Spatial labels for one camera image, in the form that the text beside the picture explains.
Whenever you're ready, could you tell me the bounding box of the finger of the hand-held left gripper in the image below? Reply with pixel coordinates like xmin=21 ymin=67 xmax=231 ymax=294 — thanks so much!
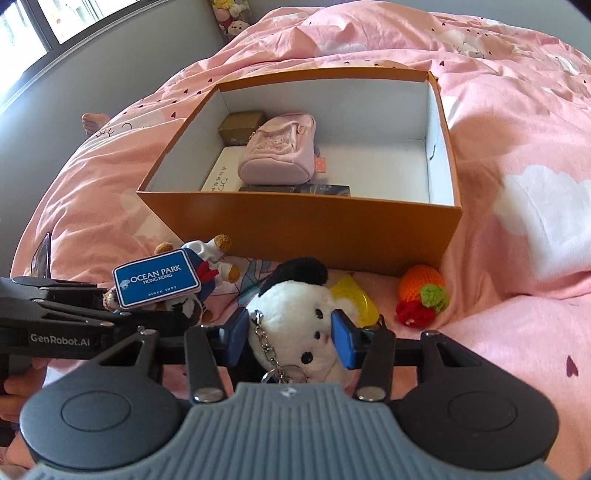
xmin=11 ymin=276 xmax=110 ymax=302
xmin=28 ymin=298 xmax=136 ymax=329

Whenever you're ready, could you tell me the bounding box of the brown bear plush toy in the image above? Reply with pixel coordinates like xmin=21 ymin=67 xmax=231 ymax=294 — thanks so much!
xmin=102 ymin=234 xmax=242 ymax=325

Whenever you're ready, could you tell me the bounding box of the plush toy pile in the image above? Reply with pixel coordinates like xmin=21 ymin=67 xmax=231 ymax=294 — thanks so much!
xmin=210 ymin=0 xmax=254 ymax=38

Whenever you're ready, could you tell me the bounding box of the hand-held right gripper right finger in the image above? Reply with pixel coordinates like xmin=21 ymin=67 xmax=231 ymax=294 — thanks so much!
xmin=331 ymin=309 xmax=476 ymax=400

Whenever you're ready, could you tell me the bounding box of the window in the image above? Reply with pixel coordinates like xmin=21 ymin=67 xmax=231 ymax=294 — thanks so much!
xmin=0 ymin=0 xmax=118 ymax=58

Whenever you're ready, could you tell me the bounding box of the pink mini backpack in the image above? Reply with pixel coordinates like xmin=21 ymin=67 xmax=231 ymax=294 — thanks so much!
xmin=238 ymin=114 xmax=329 ymax=183

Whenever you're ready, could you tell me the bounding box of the yellow plastic toy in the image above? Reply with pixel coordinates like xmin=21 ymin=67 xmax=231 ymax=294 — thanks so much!
xmin=329 ymin=273 xmax=382 ymax=326

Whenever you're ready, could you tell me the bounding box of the pink printed blanket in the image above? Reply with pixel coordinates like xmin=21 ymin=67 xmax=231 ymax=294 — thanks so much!
xmin=9 ymin=4 xmax=591 ymax=464

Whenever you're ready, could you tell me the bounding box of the person's bare foot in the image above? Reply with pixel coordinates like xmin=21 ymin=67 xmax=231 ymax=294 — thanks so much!
xmin=81 ymin=112 xmax=112 ymax=137

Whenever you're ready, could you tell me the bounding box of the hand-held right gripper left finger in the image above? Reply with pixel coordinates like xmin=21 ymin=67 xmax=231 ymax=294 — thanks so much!
xmin=99 ymin=307 xmax=251 ymax=402

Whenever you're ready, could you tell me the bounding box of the small brown cardboard box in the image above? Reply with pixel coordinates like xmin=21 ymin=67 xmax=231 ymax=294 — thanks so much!
xmin=218 ymin=111 xmax=267 ymax=144

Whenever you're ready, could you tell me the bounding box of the white flat box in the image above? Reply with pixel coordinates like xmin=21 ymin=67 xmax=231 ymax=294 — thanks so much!
xmin=201 ymin=147 xmax=252 ymax=192

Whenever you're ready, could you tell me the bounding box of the large orange cardboard box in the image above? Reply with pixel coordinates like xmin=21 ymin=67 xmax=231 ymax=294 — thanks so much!
xmin=136 ymin=67 xmax=463 ymax=278

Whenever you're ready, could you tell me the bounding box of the orange crochet fruit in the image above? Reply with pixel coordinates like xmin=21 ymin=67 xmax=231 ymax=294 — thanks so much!
xmin=396 ymin=263 xmax=451 ymax=329

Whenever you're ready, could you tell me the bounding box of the blue rectangular tag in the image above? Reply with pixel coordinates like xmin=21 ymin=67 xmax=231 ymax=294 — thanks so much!
xmin=113 ymin=248 xmax=202 ymax=309

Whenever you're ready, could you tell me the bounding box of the person's left hand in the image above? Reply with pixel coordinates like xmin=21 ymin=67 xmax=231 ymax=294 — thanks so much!
xmin=0 ymin=362 xmax=48 ymax=423

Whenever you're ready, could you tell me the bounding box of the white black plush keychain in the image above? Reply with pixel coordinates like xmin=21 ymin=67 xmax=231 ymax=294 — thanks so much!
xmin=245 ymin=257 xmax=357 ymax=385

